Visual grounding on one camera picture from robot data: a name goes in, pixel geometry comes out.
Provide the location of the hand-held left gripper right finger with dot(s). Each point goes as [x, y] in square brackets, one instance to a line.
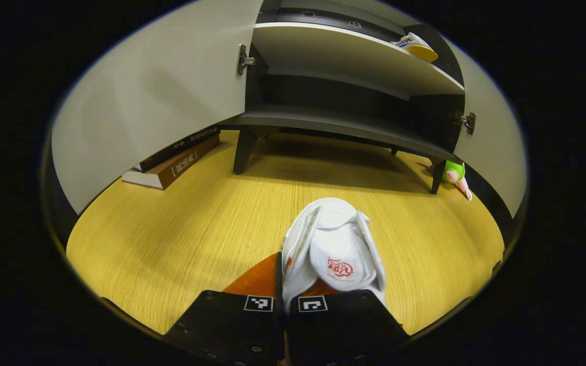
[349, 325]

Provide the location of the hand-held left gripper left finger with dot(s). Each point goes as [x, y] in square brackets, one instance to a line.
[278, 284]

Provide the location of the white shoe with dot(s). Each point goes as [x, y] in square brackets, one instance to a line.
[415, 47]
[333, 239]

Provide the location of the grey shoe cabinet door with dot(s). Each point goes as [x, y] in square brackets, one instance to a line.
[496, 137]
[160, 101]

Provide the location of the grey shoe cabinet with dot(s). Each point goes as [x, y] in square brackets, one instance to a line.
[344, 56]

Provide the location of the green and pink plush toy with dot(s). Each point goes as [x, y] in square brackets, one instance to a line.
[453, 172]

